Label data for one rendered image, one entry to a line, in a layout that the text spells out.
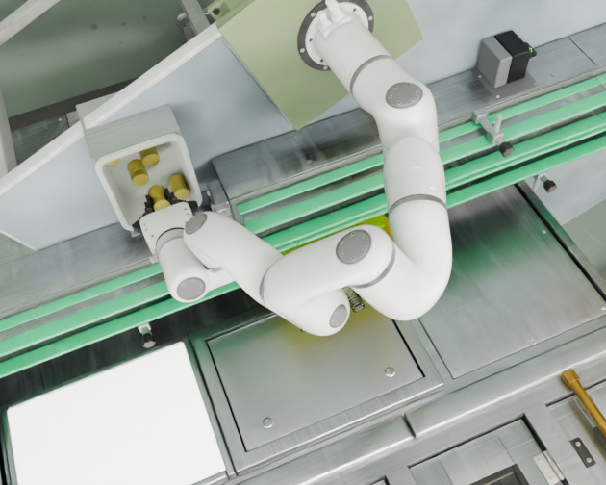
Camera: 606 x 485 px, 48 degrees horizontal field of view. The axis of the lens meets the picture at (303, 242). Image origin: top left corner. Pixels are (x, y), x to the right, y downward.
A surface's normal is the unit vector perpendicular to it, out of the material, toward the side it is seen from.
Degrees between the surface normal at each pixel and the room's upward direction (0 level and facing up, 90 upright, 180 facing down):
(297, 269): 97
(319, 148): 90
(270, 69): 4
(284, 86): 4
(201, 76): 0
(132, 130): 90
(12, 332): 90
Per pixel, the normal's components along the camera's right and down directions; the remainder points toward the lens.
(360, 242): -0.48, -0.53
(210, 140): 0.37, 0.74
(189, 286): 0.34, 0.57
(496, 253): -0.08, -0.57
